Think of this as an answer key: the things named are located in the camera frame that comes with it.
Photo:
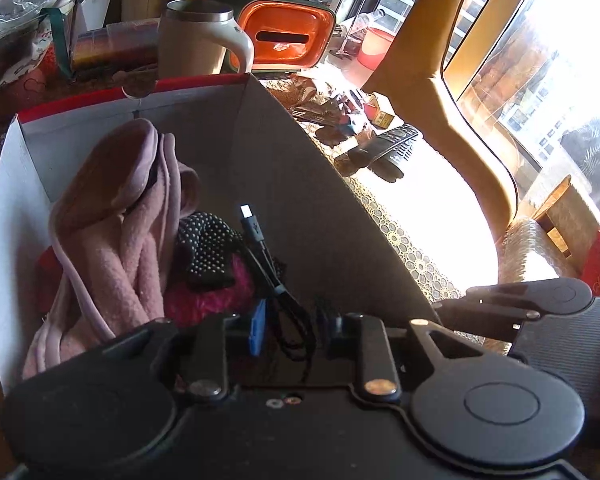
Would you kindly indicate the red cardboard box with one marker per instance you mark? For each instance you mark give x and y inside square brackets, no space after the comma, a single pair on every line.
[290,170]

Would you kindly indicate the brown snack wrapper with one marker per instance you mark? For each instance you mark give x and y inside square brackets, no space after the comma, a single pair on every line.
[342,135]
[300,95]

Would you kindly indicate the pink plush fruit toy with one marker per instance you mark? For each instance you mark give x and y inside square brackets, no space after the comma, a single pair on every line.
[215,301]

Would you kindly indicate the colourful flat tin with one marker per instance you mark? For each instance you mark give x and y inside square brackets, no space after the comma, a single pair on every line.
[115,45]

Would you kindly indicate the wooden stool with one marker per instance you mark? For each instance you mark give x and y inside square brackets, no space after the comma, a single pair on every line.
[570,215]

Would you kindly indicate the pink fleece cloth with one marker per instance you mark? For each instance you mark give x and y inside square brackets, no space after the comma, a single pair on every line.
[130,240]

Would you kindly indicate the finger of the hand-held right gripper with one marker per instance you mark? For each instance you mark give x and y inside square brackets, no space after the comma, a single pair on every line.
[500,330]
[490,307]

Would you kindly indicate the black remote control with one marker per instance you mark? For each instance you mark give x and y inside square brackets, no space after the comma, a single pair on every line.
[395,137]
[397,160]

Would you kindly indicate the clear plastic bottle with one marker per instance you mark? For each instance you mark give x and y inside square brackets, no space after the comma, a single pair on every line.
[362,22]

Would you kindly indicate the white plant pot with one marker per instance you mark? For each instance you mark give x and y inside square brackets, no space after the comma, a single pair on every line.
[92,7]

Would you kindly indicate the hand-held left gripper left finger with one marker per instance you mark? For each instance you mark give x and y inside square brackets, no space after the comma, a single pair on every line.
[257,329]

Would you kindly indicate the small yellow box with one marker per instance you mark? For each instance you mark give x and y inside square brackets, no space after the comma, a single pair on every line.
[380,112]

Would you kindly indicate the orange and green appliance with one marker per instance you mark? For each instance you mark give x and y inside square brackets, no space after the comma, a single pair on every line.
[290,35]

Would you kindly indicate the clear fruit gift basket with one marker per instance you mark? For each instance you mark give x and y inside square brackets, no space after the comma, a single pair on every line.
[15,20]

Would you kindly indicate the red bucket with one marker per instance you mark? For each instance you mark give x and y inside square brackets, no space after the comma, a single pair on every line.
[375,50]

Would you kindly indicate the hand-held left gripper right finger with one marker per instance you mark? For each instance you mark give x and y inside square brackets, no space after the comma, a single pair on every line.
[340,334]

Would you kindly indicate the black dotted glove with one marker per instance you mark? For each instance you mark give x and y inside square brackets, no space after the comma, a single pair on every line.
[205,245]

